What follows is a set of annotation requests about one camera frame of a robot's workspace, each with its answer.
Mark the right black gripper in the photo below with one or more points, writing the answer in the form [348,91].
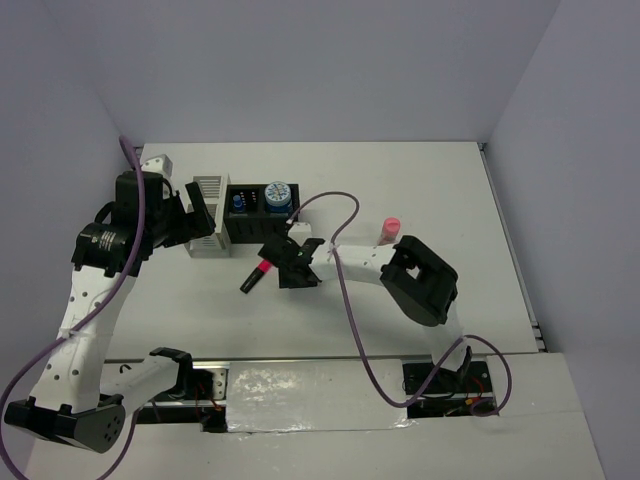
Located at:
[286,281]

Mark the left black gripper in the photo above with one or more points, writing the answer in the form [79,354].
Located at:
[193,225]

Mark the pink highlighter marker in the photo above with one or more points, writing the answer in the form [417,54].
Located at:
[255,277]

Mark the blue spray bottle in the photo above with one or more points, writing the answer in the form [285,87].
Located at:
[239,205]

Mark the blue round tin back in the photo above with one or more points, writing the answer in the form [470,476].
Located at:
[278,197]

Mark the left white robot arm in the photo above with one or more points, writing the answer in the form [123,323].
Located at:
[70,404]

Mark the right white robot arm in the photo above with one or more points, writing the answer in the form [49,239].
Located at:
[421,283]

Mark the black slotted container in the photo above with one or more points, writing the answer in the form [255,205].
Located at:
[258,223]

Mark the pink capped bottle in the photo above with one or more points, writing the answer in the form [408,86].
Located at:
[389,231]

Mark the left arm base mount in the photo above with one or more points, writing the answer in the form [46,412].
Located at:
[202,403]

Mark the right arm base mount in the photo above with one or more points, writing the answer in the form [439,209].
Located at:
[446,398]

